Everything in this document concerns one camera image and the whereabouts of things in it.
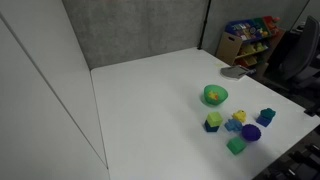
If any yellow rubber toy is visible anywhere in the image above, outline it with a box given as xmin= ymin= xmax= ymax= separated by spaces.
xmin=232 ymin=110 xmax=246 ymax=123

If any yellow toy inside bowl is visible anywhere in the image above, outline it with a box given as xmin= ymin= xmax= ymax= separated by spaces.
xmin=208 ymin=91 xmax=219 ymax=101

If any green plastic bowl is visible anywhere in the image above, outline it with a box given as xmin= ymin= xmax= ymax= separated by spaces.
xmin=203 ymin=84 xmax=228 ymax=106

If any blue rubber toy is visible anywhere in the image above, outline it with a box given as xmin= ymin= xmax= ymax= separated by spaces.
xmin=224 ymin=119 xmax=243 ymax=132

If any wooden toy storage shelf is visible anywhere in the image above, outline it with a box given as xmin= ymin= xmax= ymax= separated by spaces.
xmin=215 ymin=16 xmax=285 ymax=78

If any teal rubber toy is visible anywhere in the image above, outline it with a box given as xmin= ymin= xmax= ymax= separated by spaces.
xmin=260 ymin=108 xmax=276 ymax=119

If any black vertical pole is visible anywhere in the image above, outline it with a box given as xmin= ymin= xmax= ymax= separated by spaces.
xmin=197 ymin=0 xmax=212 ymax=50

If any lime green cube block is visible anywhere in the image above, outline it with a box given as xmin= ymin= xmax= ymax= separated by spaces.
xmin=206 ymin=112 xmax=223 ymax=127

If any grey cloth on table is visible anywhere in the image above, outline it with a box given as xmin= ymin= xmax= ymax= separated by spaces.
xmin=220 ymin=65 xmax=249 ymax=80

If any purple spiky ball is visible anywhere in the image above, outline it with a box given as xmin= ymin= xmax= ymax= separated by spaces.
xmin=242 ymin=124 xmax=261 ymax=142

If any blue cube block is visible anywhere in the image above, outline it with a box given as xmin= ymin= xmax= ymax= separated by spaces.
xmin=256 ymin=116 xmax=272 ymax=127

